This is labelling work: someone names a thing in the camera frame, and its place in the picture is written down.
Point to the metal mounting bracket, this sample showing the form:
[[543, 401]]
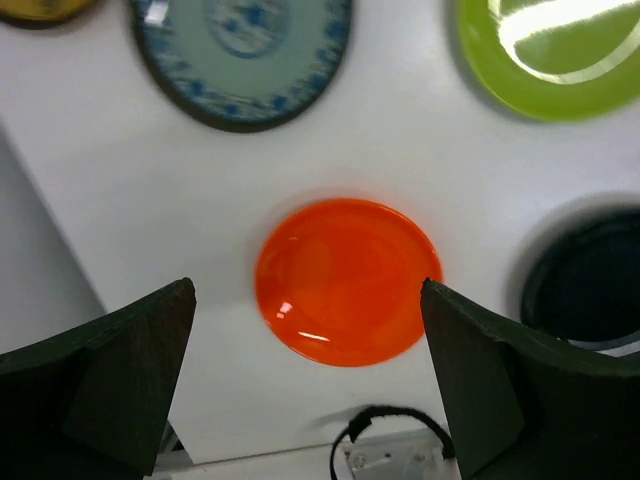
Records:
[[412, 455]]

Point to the green plate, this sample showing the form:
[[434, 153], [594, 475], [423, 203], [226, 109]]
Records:
[[553, 61]]

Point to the blue floral plate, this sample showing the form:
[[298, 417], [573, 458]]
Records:
[[242, 66]]

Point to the black plate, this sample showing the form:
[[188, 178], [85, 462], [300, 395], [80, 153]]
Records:
[[584, 287]]

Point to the yellow patterned plate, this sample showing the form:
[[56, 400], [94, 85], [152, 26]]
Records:
[[42, 14]]

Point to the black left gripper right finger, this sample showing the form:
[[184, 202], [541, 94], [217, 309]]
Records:
[[521, 404]]

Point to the orange plate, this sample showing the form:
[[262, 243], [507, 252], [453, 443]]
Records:
[[338, 282]]

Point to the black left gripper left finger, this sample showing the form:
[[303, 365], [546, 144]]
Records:
[[93, 402]]

